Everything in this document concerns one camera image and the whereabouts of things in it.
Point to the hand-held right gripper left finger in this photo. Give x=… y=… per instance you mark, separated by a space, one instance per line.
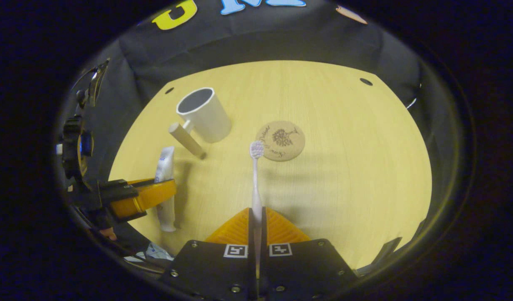
x=251 y=267

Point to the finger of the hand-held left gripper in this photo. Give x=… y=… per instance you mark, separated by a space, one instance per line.
x=151 y=196

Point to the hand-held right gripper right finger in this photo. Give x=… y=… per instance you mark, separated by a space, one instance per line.
x=263 y=267

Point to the white toothpaste tube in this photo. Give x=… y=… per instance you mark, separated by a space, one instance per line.
x=164 y=165

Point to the white toothbrush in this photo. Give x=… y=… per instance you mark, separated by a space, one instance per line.
x=256 y=192

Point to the round cork coaster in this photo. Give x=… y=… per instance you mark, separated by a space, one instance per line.
x=289 y=148

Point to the light wooden desktop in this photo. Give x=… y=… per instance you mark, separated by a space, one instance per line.
x=344 y=167

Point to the white blue printed sheet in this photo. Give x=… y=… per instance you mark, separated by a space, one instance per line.
x=154 y=253

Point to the black bracket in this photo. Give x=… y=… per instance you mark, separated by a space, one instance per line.
x=381 y=253

